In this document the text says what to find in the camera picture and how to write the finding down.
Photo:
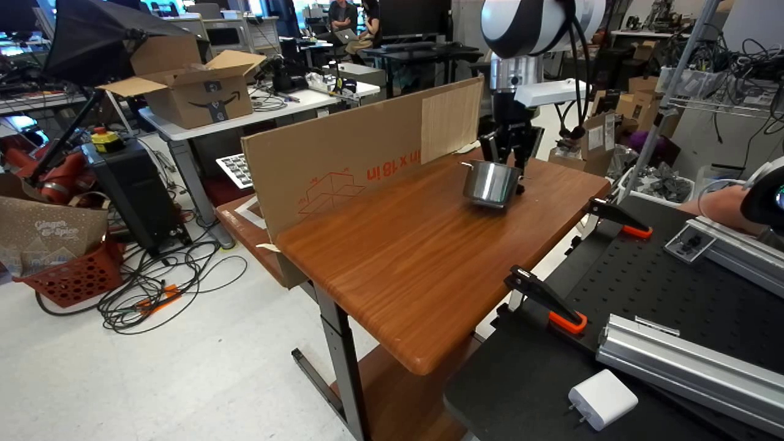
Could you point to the white picture frame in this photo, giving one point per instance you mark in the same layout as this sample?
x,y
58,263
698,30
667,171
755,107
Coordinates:
x,y
248,213

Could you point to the black softbox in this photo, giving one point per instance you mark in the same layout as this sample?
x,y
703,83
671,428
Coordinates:
x,y
88,36

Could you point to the red machine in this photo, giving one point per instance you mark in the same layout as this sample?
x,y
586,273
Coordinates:
x,y
62,180

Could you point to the wooden table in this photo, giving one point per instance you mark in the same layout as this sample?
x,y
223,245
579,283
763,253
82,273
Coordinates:
x,y
431,261

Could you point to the black perforated breadboard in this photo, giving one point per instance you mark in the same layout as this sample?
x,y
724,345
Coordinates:
x,y
653,294

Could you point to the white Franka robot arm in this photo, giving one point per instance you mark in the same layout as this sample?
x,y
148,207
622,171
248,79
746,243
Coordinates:
x,y
523,25

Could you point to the aluminium extrusion rail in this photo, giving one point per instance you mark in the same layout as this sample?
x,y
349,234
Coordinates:
x,y
747,258
693,368

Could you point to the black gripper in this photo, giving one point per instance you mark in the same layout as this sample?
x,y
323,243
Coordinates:
x,y
509,123

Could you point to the white work table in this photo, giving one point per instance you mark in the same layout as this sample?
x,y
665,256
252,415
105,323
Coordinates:
x,y
270,107

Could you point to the brown paper bag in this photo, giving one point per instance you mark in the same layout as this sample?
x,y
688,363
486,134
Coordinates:
x,y
39,234

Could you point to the open Amazon cardboard box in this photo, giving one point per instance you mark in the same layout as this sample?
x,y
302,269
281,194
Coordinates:
x,y
197,100

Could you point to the orange power plug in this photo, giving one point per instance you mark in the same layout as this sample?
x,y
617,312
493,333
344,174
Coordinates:
x,y
160,296

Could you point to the purple bag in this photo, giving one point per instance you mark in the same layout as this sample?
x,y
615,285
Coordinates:
x,y
650,142

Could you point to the black box with emergency stop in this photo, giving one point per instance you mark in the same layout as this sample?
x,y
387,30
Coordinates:
x,y
129,196

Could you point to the small steel pot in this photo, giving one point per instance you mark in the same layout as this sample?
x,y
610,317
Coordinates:
x,y
491,186

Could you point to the white patterned board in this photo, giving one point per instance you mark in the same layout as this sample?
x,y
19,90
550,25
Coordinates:
x,y
236,170

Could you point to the red plastic basket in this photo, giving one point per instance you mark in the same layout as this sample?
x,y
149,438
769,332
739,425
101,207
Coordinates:
x,y
77,278

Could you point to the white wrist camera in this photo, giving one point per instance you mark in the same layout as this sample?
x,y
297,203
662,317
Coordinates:
x,y
546,90

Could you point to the white power adapter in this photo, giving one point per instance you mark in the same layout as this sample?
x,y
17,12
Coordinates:
x,y
604,397

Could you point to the brown cardboard panel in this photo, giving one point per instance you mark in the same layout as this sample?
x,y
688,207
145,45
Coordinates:
x,y
344,154

